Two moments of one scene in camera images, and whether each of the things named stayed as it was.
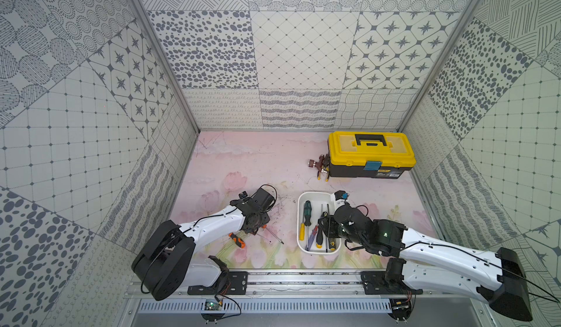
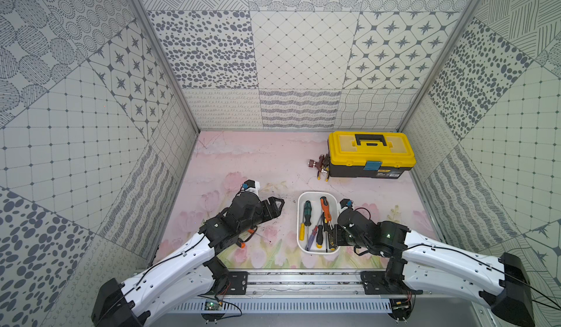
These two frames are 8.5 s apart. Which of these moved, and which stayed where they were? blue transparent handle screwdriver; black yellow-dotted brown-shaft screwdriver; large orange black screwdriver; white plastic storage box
Moved: large orange black screwdriver
Stayed: blue transparent handle screwdriver; white plastic storage box; black yellow-dotted brown-shaft screwdriver
